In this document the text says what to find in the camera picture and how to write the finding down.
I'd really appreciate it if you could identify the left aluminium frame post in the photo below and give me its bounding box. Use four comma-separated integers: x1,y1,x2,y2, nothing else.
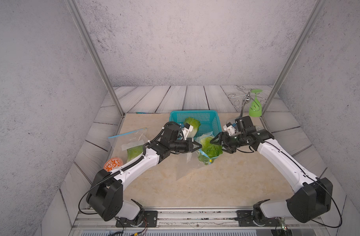
65,0,125,117

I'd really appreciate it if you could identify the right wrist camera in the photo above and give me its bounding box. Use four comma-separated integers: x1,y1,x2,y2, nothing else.
223,123,236,136

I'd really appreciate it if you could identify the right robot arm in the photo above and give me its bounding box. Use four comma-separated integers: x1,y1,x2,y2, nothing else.
210,116,336,226

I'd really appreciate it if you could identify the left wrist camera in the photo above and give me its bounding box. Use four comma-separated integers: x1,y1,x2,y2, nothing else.
182,123,196,140

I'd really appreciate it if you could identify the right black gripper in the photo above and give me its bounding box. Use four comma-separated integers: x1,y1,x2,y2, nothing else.
209,132,246,154

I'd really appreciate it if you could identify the aluminium frame post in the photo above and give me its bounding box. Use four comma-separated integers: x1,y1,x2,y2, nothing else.
65,0,125,117
262,0,326,115

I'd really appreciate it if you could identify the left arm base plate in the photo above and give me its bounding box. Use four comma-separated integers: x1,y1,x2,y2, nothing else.
115,210,158,229

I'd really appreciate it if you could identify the green plastic goblet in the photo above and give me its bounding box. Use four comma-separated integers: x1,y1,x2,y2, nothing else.
249,89,262,118

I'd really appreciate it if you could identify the clear zipper bag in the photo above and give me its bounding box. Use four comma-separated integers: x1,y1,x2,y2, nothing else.
176,132,223,180
108,128,148,164

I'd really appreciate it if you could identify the teal plastic basket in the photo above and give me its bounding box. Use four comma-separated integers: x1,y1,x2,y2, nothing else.
168,110,223,138

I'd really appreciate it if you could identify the aluminium front rail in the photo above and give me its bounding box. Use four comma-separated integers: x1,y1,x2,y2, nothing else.
72,207,329,236

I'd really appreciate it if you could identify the right aluminium frame post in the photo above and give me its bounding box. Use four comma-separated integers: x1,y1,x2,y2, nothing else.
262,0,326,115

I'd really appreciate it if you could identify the chinese cabbage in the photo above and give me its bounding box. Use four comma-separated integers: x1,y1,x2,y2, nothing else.
184,117,201,136
198,135,223,165
127,146,144,162

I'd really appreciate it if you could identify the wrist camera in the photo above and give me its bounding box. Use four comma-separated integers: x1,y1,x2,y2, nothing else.
182,123,196,140
223,123,236,136

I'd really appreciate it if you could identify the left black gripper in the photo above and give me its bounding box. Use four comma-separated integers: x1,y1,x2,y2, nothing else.
168,138,202,153

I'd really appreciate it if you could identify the orange patterned bowl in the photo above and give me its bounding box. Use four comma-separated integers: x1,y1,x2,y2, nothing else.
103,157,124,172

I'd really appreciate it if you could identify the silver metal cup rack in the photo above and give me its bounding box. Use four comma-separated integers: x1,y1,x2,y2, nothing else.
228,86,267,117

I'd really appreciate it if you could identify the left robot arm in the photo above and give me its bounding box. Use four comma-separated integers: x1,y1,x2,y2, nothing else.
83,122,202,225

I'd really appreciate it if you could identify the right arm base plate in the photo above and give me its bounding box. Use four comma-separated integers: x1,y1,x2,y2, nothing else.
233,210,280,227

